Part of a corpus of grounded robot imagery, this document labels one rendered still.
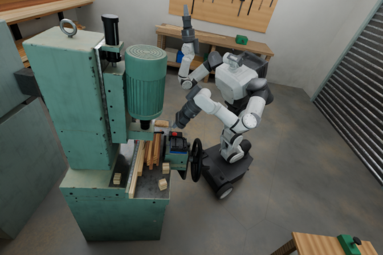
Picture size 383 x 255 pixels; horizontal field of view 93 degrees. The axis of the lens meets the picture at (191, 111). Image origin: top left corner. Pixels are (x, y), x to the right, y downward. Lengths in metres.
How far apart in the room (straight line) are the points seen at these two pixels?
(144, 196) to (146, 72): 0.60
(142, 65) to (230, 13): 3.48
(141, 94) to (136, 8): 3.59
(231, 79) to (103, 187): 0.97
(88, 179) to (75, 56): 0.70
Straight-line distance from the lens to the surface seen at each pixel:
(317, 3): 4.58
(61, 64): 0.83
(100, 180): 1.21
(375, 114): 3.75
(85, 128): 1.00
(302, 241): 1.65
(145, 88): 0.81
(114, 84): 0.85
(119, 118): 0.95
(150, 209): 1.35
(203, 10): 4.09
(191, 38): 1.28
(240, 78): 1.20
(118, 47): 0.81
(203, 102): 0.89
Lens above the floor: 1.80
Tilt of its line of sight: 37 degrees down
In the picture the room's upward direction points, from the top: 12 degrees clockwise
